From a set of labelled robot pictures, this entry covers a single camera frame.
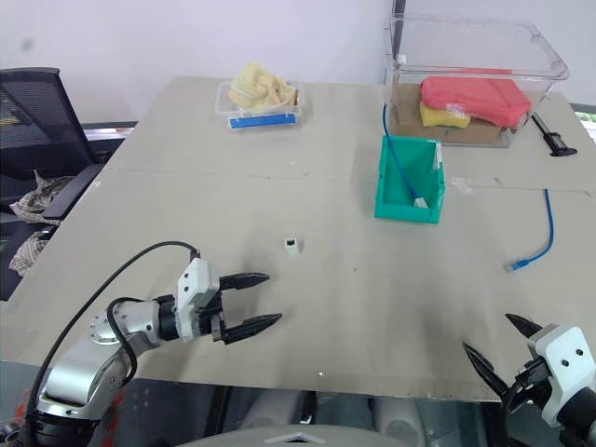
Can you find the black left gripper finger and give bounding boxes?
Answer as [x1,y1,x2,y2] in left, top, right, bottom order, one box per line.
[218,272,271,292]
[220,312,284,346]

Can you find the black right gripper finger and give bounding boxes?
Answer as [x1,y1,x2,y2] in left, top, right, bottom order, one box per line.
[505,313,545,345]
[461,342,513,404]

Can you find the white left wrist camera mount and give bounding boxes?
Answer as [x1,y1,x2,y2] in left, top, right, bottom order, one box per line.
[174,258,221,343]

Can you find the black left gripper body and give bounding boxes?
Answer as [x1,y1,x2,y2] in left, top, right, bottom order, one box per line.
[197,288,228,343]

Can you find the grey robot torso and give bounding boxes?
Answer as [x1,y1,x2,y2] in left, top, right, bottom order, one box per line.
[176,422,420,447]

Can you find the red cloth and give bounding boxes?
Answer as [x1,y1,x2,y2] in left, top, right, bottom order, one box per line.
[420,75,533,128]

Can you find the black caliper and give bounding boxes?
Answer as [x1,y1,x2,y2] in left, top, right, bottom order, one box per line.
[531,111,578,157]

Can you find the yellow sponge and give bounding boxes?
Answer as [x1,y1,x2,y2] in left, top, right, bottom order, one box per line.
[419,101,472,129]

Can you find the checkered cloth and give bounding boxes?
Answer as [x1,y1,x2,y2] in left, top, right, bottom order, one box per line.
[7,169,75,278]

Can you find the green plastic bin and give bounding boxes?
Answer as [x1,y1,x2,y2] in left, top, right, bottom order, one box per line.
[374,135,447,225]

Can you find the black mesh office chair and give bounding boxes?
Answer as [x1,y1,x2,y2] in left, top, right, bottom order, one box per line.
[0,67,139,227]

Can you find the brown cardboard piece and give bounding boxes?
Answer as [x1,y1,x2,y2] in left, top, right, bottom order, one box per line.
[388,82,512,148]

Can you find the crumpled yellow cloth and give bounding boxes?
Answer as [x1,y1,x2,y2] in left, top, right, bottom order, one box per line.
[226,61,300,113]

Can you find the small clear plastic container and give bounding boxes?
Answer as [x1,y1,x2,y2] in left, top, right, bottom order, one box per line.
[214,79,307,133]

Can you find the large clear plastic bin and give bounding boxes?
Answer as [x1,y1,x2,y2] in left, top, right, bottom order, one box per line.
[384,12,570,149]

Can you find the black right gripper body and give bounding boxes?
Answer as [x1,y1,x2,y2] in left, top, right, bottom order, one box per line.
[503,357,555,413]

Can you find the blue Ethernet cable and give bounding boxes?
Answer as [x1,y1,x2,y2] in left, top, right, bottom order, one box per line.
[506,188,556,273]
[382,102,429,210]

